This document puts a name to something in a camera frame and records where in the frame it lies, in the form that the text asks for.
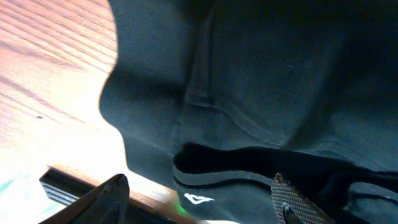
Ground black polo shirt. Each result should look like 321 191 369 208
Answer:
99 0 397 223

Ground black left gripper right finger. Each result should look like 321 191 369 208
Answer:
271 173 336 224

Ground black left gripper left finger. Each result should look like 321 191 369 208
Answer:
40 173 129 224

